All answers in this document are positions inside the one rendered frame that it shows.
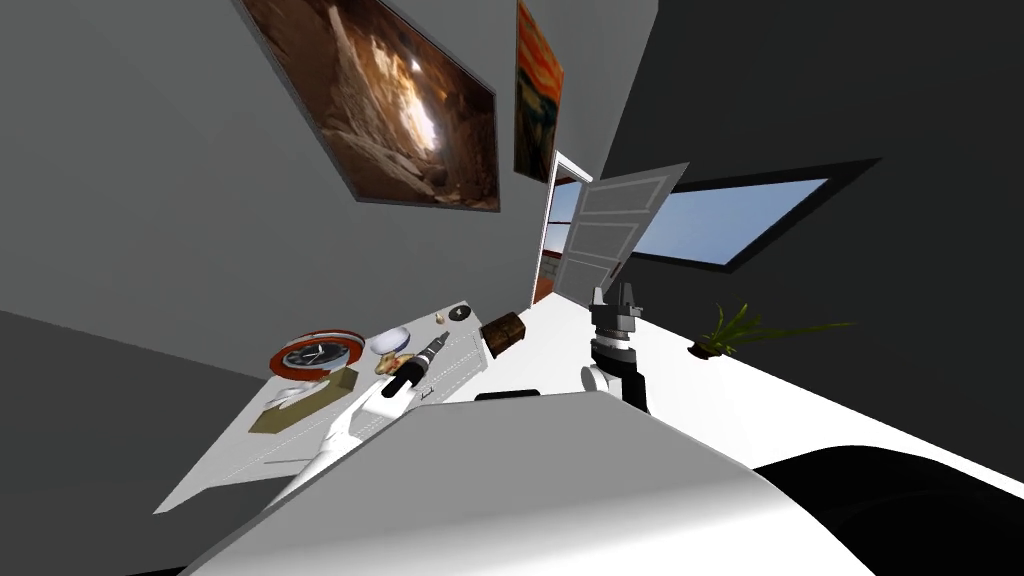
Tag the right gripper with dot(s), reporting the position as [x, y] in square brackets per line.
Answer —
[615, 310]

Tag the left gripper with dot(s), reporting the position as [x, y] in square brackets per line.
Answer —
[433, 349]

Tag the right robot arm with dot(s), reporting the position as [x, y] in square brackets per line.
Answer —
[624, 376]

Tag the small tan figurine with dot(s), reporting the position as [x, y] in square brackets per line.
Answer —
[392, 363]

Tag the white dome bowl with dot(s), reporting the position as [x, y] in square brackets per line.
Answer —
[390, 341]

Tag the small black round disc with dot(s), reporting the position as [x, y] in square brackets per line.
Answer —
[458, 313]

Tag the white panelled door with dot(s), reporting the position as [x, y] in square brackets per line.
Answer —
[608, 232]

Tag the dark brown box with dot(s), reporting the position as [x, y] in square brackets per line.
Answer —
[503, 334]

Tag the red rimmed round clock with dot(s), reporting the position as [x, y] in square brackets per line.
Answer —
[316, 353]

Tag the green potted plant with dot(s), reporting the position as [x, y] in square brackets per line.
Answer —
[732, 332]

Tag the dark framed window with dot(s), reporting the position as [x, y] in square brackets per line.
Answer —
[720, 220]

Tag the olive tissue box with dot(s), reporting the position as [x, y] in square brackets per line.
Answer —
[308, 400]

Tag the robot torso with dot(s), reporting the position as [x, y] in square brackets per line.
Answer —
[512, 496]

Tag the white dresser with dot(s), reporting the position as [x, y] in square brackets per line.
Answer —
[264, 452]

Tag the orange painting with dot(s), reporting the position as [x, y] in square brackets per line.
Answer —
[538, 96]

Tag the brown cave picture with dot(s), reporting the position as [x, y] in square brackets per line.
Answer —
[392, 104]

